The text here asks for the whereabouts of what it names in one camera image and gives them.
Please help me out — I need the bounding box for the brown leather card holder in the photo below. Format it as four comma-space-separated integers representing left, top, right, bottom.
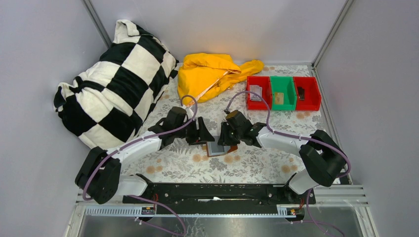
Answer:
206, 142, 238, 157

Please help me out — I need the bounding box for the gold card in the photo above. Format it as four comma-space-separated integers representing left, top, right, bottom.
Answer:
274, 92, 284, 105

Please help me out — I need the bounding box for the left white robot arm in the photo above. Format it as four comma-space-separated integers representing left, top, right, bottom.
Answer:
75, 107, 215, 204

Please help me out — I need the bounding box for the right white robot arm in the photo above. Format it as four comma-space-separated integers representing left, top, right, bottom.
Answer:
218, 110, 348, 195

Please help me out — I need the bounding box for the silver VIP card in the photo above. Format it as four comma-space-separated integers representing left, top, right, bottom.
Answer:
249, 84, 263, 102

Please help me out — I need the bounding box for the black card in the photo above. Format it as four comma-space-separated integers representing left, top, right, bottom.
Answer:
297, 86, 305, 101

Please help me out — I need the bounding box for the floral table mat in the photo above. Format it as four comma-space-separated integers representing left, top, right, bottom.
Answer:
121, 81, 328, 184

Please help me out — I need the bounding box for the yellow cloth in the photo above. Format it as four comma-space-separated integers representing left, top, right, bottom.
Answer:
177, 53, 264, 106

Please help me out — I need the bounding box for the left red bin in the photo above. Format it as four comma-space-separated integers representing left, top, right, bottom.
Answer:
246, 76, 273, 110

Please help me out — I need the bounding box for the red bin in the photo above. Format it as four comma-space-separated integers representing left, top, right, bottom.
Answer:
246, 76, 273, 110
293, 77, 322, 111

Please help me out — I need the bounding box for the green bin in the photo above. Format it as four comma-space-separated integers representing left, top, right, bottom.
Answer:
270, 76, 297, 111

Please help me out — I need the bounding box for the right red bin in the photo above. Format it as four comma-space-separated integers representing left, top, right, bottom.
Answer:
293, 77, 322, 111

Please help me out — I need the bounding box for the black white checkered pillow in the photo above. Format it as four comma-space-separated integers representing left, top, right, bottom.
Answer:
53, 20, 177, 149

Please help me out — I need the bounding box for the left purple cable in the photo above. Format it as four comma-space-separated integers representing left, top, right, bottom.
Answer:
82, 95, 199, 236

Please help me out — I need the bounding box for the purple cable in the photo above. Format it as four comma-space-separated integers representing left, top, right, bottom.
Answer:
226, 91, 351, 237
82, 95, 199, 236

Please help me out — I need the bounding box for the aluminium frame rail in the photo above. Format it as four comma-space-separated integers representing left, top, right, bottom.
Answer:
314, 185, 369, 207

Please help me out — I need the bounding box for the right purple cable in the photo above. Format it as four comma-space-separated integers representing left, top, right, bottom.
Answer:
226, 91, 351, 237

